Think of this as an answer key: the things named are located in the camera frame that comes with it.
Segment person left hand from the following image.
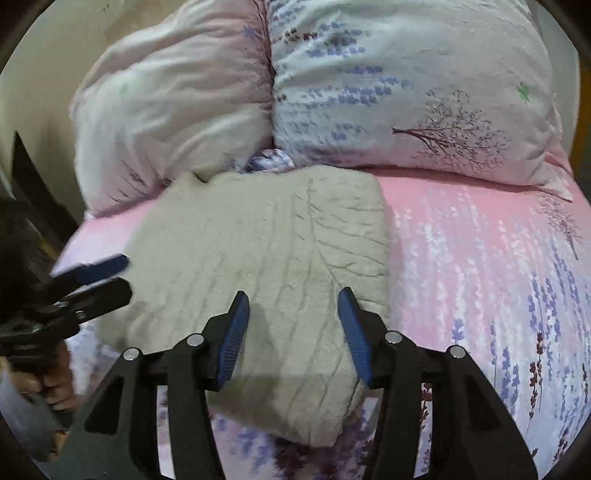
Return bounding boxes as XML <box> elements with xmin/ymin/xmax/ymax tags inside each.
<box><xmin>1</xmin><ymin>342</ymin><xmax>78</xmax><ymax>462</ymax></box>

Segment white lavender print pillow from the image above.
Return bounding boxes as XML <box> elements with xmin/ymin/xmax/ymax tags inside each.
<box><xmin>266</xmin><ymin>1</ymin><xmax>571</xmax><ymax>200</ymax></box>

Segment pale pink floral pillow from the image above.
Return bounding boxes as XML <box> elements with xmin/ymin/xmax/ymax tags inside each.
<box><xmin>69</xmin><ymin>1</ymin><xmax>273</xmax><ymax>216</ymax></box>

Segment beige cable knit sweater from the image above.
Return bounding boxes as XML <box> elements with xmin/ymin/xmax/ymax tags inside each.
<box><xmin>98</xmin><ymin>166</ymin><xmax>390</xmax><ymax>447</ymax></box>

